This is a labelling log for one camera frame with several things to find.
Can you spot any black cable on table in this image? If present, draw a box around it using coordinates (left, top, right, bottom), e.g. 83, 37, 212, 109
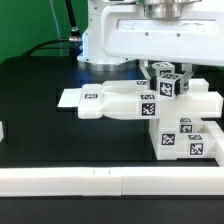
22, 37, 83, 57

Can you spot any white chair back frame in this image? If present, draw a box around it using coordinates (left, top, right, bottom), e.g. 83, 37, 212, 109
78, 80, 223, 120

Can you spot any white left rail stub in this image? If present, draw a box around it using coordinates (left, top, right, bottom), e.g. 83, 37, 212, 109
0, 121, 4, 142

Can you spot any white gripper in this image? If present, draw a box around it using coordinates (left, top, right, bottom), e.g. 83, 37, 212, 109
101, 1, 224, 94

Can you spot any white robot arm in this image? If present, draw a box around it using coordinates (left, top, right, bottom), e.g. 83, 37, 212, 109
78, 0, 224, 92

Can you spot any white marker base plate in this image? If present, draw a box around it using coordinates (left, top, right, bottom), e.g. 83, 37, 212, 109
58, 88, 81, 108

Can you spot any white front rail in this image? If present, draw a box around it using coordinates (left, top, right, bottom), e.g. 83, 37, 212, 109
0, 167, 224, 197

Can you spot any white rail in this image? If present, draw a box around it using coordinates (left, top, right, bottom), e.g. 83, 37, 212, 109
0, 167, 224, 197
204, 121, 224, 167

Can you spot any white chair seat part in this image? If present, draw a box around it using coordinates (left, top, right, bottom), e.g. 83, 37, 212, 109
149, 118, 198, 160

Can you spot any black hanging cable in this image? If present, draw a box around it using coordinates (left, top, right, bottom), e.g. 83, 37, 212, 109
64, 0, 80, 38

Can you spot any white right rail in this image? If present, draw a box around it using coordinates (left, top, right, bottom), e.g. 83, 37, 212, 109
204, 121, 224, 167

